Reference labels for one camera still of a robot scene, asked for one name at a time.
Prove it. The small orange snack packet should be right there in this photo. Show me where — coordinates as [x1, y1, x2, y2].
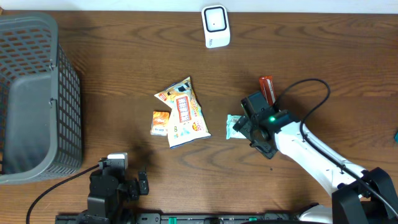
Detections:
[150, 111, 170, 136]

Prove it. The grey plastic mesh basket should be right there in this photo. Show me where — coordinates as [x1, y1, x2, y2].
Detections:
[1, 12, 83, 185]

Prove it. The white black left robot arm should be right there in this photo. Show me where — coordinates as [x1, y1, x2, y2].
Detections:
[76, 159, 149, 224]

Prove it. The red orange chocolate bar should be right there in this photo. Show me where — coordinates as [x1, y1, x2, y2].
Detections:
[259, 76, 277, 106]

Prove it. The yellow white chips bag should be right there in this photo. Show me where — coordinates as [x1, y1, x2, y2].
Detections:
[154, 77, 211, 149]

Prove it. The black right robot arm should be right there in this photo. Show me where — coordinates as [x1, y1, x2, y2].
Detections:
[233, 91, 397, 223]

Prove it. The pale green wipes pack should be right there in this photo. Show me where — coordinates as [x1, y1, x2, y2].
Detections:
[226, 114, 246, 139]

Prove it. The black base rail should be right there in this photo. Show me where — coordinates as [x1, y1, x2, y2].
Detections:
[55, 213, 298, 224]

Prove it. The white barcode scanner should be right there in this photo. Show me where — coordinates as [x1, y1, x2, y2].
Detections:
[201, 5, 231, 49]

